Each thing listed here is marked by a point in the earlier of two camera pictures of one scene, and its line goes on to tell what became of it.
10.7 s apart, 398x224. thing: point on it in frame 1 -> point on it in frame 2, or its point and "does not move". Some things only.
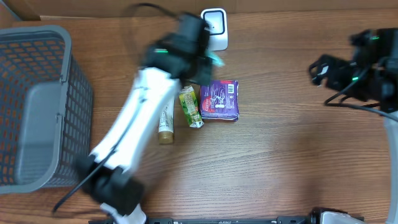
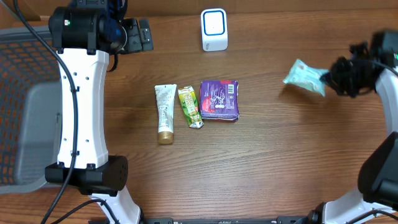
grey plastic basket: (46, 109) does not move
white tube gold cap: (166, 125) does not move
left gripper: (203, 72) -> (134, 35)
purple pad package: (219, 100) does not move
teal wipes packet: (217, 61) -> (303, 74)
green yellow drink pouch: (189, 102) does not move
